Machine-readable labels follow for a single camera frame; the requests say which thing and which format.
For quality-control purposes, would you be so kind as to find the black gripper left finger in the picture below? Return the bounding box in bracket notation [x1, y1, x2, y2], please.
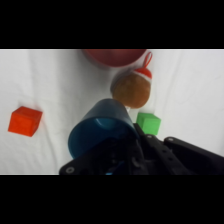
[58, 136, 150, 176]

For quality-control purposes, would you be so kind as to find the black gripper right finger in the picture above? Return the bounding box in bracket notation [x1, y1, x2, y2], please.
[133, 122, 224, 176]

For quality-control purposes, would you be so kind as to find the blue plastic cup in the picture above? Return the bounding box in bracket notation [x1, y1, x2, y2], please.
[67, 97, 140, 160]

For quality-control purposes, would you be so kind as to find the pink bowl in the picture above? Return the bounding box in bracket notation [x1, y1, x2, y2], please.
[81, 49, 149, 69]

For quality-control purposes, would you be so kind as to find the green block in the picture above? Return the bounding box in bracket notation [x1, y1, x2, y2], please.
[136, 111, 162, 136]

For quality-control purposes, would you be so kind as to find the brown plush with red hat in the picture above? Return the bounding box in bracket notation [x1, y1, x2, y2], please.
[109, 49, 154, 110]

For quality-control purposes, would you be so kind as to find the orange cube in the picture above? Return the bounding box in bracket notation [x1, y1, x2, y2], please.
[7, 105, 44, 138]

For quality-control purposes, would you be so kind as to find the white tablecloth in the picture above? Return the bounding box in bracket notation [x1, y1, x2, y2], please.
[0, 49, 224, 176]

